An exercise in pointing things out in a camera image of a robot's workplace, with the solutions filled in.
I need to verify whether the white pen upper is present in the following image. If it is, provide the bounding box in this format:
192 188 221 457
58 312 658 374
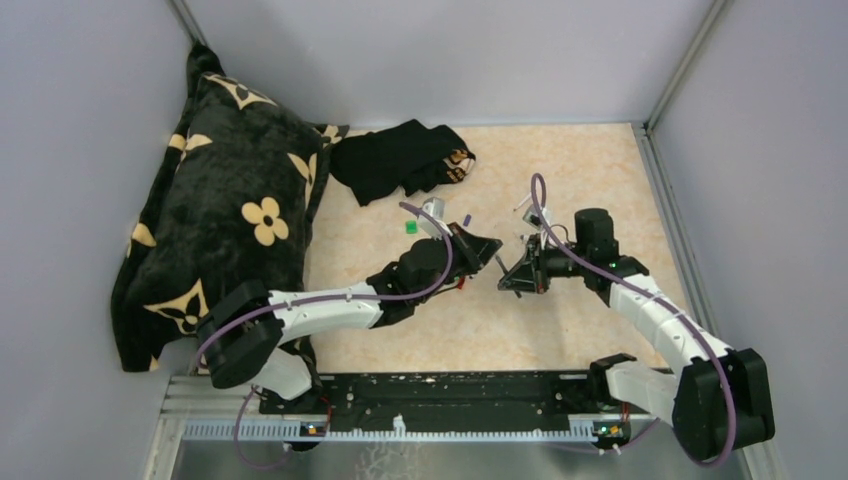
513 194 531 212

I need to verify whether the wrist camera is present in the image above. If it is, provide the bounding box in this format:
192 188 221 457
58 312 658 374
416 197 451 239
522 206 550 244

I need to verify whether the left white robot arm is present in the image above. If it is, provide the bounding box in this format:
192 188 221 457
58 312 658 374
197 223 503 414

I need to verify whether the black folded cloth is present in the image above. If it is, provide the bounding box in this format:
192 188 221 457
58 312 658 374
330 120 477 206

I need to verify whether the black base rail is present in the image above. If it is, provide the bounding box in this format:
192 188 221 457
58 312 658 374
259 370 648 441

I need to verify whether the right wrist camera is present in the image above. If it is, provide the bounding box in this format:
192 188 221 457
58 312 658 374
522 206 550 244

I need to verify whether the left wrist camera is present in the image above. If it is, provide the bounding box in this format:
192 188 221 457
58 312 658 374
416 197 451 239

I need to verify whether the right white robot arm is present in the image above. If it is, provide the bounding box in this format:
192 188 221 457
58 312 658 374
498 207 776 464

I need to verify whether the black thin pen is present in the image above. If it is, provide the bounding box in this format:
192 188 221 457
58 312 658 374
494 254 522 299

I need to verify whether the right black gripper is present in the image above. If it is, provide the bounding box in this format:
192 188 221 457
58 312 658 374
497 231 590 293

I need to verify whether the black floral plush pillow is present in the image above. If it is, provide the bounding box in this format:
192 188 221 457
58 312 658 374
110 43 348 373

